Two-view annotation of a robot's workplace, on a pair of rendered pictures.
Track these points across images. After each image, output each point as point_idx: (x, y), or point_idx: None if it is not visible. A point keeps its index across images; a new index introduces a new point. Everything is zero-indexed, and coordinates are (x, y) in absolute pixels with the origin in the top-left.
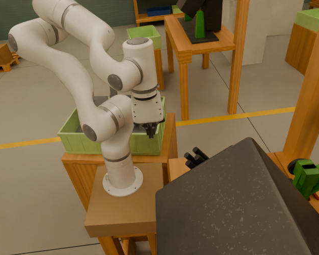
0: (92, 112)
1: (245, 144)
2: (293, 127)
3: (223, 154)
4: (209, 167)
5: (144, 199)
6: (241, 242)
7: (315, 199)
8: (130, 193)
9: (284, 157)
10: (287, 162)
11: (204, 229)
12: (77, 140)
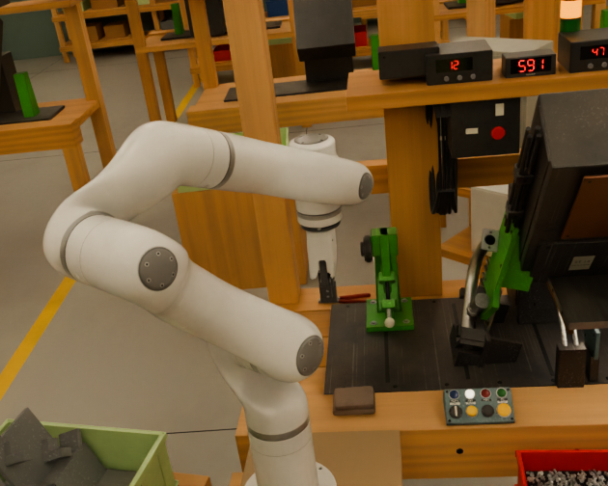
0: (293, 312)
1: (546, 96)
2: (271, 252)
3: (545, 110)
4: (552, 121)
5: (349, 457)
6: None
7: (369, 298)
8: (332, 474)
9: (283, 305)
10: (294, 305)
11: (598, 128)
12: None
